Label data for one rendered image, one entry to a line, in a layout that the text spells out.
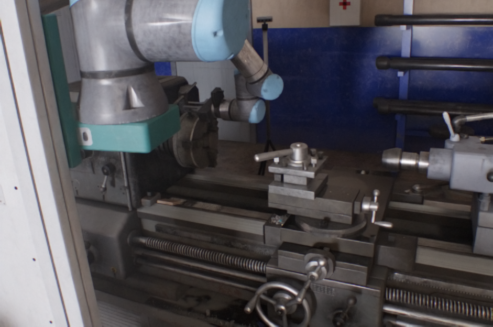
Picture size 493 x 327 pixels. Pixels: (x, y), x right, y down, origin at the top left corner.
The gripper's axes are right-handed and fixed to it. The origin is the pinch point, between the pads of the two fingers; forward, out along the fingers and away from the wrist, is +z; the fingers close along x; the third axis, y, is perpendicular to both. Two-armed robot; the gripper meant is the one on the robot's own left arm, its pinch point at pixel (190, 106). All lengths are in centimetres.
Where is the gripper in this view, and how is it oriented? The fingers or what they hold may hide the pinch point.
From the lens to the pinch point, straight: 185.6
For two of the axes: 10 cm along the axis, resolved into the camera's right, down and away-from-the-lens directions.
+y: 2.3, 7.9, 5.7
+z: -8.6, -1.1, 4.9
